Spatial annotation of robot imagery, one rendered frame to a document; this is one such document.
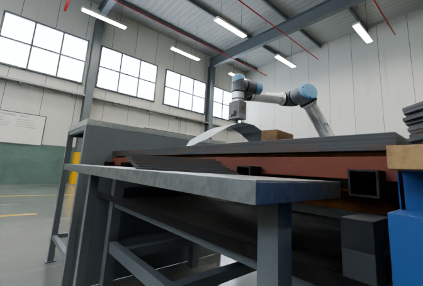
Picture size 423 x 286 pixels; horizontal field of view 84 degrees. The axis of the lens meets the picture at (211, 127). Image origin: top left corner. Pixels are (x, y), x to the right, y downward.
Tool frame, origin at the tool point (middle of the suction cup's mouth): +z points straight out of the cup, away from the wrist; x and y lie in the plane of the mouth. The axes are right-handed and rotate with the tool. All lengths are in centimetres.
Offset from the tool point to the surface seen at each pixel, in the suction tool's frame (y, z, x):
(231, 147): 37, 17, -43
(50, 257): -136, 97, -58
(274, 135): 47, 12, -34
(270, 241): 66, 35, -64
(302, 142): 61, 17, -43
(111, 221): -66, 59, -41
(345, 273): 69, 44, -43
